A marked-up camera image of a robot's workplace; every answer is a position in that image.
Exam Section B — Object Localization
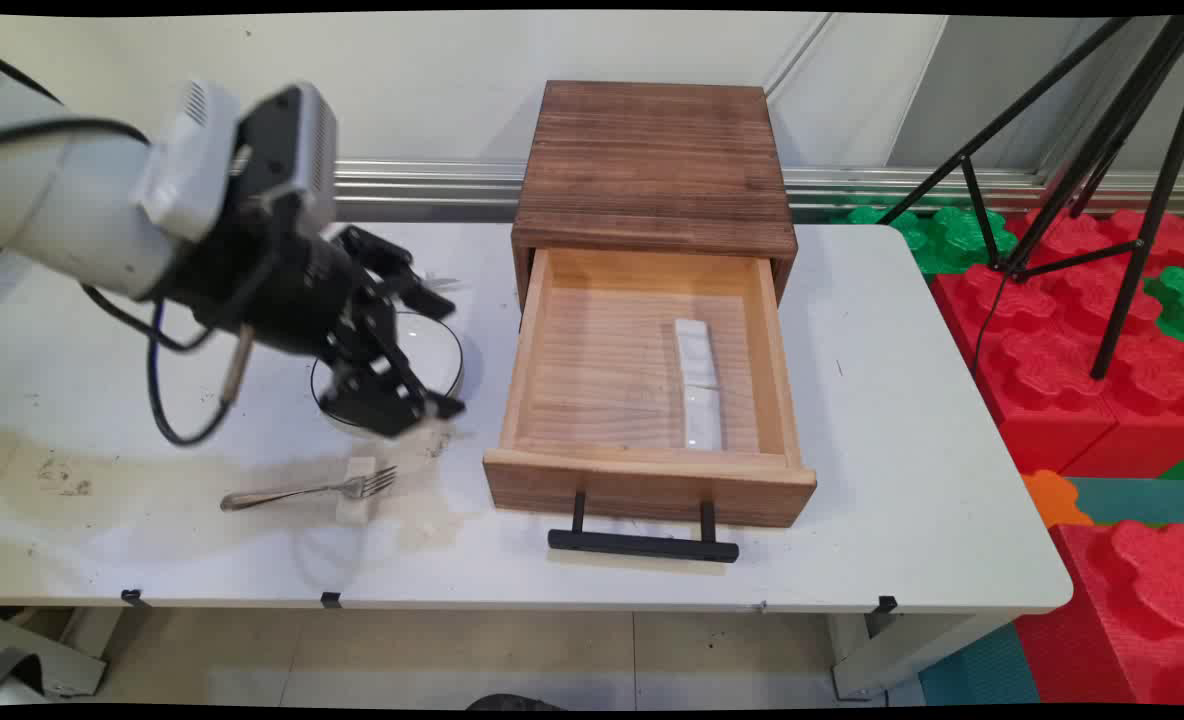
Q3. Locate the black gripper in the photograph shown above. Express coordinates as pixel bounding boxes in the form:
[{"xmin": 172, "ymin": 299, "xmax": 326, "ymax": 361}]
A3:
[{"xmin": 152, "ymin": 200, "xmax": 468, "ymax": 438}]

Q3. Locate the white plate with black rim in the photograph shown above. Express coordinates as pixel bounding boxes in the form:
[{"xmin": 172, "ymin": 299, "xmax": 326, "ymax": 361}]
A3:
[{"xmin": 310, "ymin": 312, "xmax": 466, "ymax": 433}]

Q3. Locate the silver metal fork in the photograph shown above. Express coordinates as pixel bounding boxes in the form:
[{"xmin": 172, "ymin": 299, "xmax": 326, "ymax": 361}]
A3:
[{"xmin": 219, "ymin": 466, "xmax": 399, "ymax": 513}]

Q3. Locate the light wooden drawer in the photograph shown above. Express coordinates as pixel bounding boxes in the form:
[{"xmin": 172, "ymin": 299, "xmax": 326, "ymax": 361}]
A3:
[{"xmin": 482, "ymin": 247, "xmax": 818, "ymax": 529}]

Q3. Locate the white ceramic cutlery rest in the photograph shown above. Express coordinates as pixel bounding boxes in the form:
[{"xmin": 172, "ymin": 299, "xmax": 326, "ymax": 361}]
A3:
[
  {"xmin": 683, "ymin": 385, "xmax": 725, "ymax": 453},
  {"xmin": 674, "ymin": 318, "xmax": 721, "ymax": 391}
]

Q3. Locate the dark wooden cabinet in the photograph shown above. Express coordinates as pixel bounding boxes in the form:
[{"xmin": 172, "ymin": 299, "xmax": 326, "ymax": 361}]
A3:
[{"xmin": 510, "ymin": 80, "xmax": 800, "ymax": 306}]

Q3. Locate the white table leg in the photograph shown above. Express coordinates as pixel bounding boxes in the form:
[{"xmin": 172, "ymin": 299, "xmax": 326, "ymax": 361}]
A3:
[
  {"xmin": 57, "ymin": 607, "xmax": 123, "ymax": 661},
  {"xmin": 830, "ymin": 612, "xmax": 983, "ymax": 701}
]

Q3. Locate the green foam building block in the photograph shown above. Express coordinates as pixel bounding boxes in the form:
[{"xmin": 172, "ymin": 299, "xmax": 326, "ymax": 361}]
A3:
[
  {"xmin": 832, "ymin": 205, "xmax": 1018, "ymax": 276},
  {"xmin": 1144, "ymin": 265, "xmax": 1184, "ymax": 351}
]

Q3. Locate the red foam building block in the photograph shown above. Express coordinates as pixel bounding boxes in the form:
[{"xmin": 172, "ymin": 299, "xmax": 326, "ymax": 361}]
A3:
[
  {"xmin": 930, "ymin": 208, "xmax": 1184, "ymax": 479},
  {"xmin": 1015, "ymin": 520, "xmax": 1184, "ymax": 706}
]

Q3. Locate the teal foam mat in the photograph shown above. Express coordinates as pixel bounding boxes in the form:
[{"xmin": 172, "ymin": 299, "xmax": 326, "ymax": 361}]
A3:
[
  {"xmin": 1067, "ymin": 450, "xmax": 1184, "ymax": 529},
  {"xmin": 917, "ymin": 622, "xmax": 1041, "ymax": 706}
]

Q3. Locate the orange foam mat piece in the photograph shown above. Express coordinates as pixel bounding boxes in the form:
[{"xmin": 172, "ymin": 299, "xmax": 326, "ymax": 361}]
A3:
[{"xmin": 1022, "ymin": 470, "xmax": 1093, "ymax": 529}]

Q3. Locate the black tripod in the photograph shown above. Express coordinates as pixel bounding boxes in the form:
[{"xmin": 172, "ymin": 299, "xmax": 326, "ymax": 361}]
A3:
[{"xmin": 877, "ymin": 15, "xmax": 1184, "ymax": 381}]

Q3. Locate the aluminium wall rail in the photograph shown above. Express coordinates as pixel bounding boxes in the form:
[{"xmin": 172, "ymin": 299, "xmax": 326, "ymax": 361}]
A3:
[{"xmin": 332, "ymin": 158, "xmax": 1184, "ymax": 223}]

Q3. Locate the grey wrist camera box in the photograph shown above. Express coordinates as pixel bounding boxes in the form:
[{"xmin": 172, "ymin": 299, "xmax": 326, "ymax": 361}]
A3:
[{"xmin": 237, "ymin": 85, "xmax": 340, "ymax": 236}]

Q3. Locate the black cable with blue section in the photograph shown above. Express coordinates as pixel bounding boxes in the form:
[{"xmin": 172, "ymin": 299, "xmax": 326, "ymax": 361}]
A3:
[{"xmin": 147, "ymin": 300, "xmax": 253, "ymax": 446}]

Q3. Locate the black metal drawer handle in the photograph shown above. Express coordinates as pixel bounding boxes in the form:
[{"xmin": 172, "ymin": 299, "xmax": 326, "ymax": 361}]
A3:
[{"xmin": 548, "ymin": 490, "xmax": 741, "ymax": 564}]

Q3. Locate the thin black cable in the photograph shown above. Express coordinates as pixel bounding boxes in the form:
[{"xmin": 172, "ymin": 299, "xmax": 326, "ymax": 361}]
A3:
[{"xmin": 0, "ymin": 116, "xmax": 218, "ymax": 353}]

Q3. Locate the grey metal base bracket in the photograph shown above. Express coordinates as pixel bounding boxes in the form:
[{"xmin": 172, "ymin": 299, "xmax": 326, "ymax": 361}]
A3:
[{"xmin": 0, "ymin": 612, "xmax": 108, "ymax": 706}]

